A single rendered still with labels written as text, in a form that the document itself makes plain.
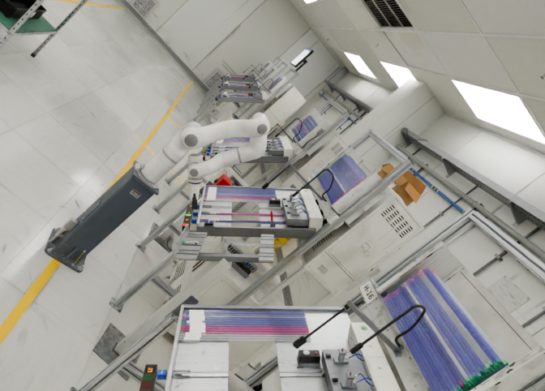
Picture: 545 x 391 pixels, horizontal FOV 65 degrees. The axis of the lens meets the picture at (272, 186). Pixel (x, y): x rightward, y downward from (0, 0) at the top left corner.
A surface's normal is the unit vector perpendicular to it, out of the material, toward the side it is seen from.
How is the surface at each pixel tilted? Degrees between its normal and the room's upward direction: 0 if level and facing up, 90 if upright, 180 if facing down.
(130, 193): 90
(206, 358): 45
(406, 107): 90
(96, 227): 90
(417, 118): 90
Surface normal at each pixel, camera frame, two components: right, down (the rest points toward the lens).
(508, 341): -0.65, -0.69
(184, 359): 0.07, -0.93
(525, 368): 0.08, 0.35
